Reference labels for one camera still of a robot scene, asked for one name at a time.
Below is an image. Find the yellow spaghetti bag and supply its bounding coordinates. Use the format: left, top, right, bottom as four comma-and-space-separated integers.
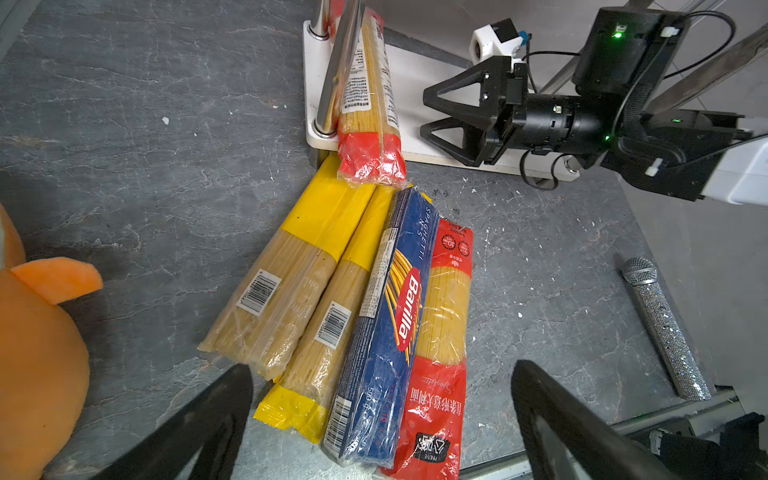
255, 187, 398, 444
198, 154, 374, 380

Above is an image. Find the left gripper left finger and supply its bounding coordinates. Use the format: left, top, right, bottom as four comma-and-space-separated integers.
95, 364, 253, 479

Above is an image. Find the blue Barilla spaghetti box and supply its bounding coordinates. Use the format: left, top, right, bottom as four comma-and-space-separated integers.
322, 187, 440, 468

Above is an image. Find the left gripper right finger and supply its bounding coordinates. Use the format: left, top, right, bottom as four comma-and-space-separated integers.
511, 360, 675, 479

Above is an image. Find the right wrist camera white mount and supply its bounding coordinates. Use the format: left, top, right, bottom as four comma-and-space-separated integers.
469, 18, 530, 65

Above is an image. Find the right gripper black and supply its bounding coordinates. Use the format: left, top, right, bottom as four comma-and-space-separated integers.
419, 7, 750, 201

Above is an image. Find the white two-tier shelf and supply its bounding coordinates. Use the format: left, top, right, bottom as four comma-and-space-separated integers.
301, 0, 768, 181

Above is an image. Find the red white label spaghetti bag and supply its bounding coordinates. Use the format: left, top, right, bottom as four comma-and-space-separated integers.
338, 8, 408, 189

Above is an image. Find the glitter silver microphone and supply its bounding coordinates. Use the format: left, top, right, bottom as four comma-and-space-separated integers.
621, 257, 712, 401

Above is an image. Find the orange shark plush toy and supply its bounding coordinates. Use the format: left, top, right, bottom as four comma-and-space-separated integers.
1, 212, 103, 479

